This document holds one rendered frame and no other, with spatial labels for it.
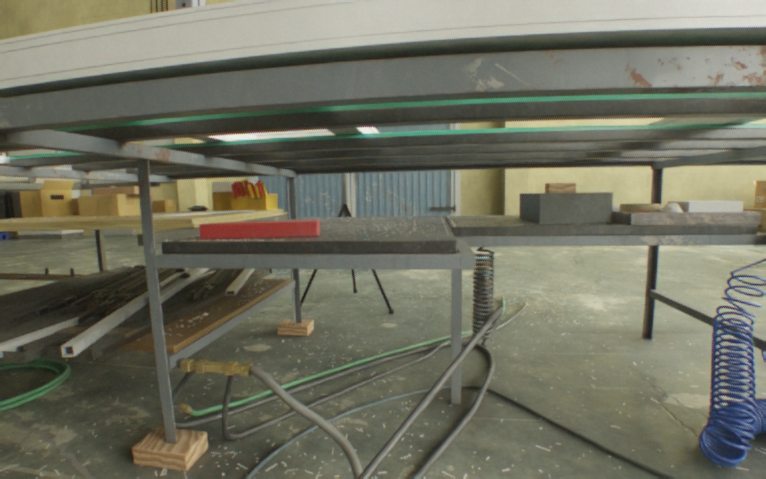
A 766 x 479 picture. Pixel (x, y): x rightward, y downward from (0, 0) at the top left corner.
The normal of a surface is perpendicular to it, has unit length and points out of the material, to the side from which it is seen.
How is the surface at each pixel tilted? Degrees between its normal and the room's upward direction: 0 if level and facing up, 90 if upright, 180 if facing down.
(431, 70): 90
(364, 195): 90
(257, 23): 90
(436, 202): 90
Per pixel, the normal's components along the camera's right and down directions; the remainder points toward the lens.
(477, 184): -0.13, 0.11
